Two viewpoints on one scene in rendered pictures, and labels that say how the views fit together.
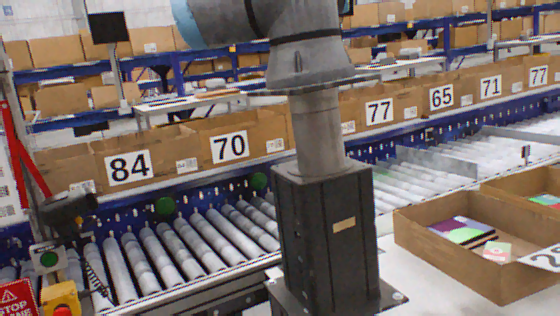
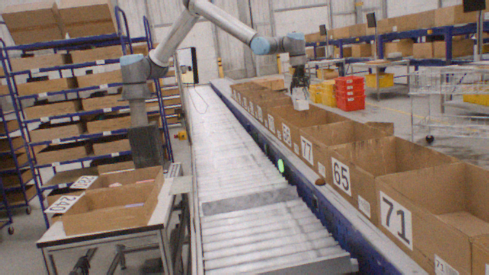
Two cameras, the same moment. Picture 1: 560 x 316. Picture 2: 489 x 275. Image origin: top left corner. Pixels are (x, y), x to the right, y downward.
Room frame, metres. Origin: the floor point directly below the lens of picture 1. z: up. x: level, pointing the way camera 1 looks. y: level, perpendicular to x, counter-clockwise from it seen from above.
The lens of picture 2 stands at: (2.35, -2.26, 1.47)
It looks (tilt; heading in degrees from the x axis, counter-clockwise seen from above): 13 degrees down; 109
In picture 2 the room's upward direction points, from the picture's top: 8 degrees counter-clockwise
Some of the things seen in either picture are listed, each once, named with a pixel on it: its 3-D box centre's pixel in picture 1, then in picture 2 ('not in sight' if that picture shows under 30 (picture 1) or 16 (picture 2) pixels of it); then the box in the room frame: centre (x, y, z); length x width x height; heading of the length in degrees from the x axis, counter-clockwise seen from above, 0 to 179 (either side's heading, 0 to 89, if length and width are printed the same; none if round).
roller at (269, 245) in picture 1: (250, 229); (230, 161); (1.47, 0.12, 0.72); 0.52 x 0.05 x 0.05; 25
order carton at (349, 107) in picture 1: (308, 121); (314, 132); (2.11, -0.18, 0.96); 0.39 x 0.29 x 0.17; 115
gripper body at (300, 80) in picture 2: not in sight; (300, 76); (2.06, -0.24, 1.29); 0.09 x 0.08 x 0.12; 115
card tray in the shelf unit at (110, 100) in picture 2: not in sight; (110, 100); (0.22, 0.62, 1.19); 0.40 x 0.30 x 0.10; 25
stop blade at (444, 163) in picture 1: (432, 162); (250, 202); (1.83, -0.68, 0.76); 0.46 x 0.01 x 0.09; 25
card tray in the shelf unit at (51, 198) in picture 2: not in sight; (75, 192); (-0.22, 0.42, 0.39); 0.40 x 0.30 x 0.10; 25
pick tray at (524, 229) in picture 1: (481, 237); (127, 185); (1.05, -0.51, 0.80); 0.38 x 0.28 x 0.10; 20
